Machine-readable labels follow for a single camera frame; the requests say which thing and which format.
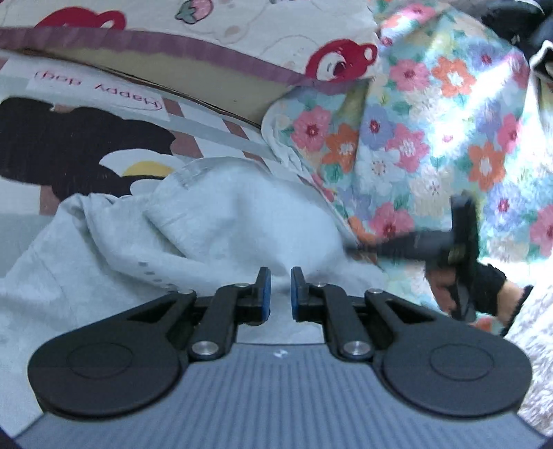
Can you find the floral patchwork quilt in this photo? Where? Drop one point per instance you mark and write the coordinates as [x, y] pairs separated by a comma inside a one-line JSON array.
[[453, 108]]

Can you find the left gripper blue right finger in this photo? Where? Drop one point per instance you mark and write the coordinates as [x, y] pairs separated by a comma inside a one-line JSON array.
[[328, 305]]

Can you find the right hand with black glove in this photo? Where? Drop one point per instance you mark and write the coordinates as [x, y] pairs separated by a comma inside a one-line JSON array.
[[484, 288]]

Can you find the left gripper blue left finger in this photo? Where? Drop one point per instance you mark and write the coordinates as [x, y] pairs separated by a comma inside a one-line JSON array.
[[231, 306]]

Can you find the red bear print bedsheet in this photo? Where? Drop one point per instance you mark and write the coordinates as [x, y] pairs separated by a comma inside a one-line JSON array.
[[314, 43]]

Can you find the light grey printed t-shirt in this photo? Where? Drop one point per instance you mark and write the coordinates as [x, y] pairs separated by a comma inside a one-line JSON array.
[[212, 223]]

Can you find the checked happy dog rug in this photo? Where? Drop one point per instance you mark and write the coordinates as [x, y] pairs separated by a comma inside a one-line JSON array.
[[68, 129]]

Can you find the right forearm black fuzzy cuff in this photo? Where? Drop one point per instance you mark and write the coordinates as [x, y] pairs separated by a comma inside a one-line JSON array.
[[510, 300]]

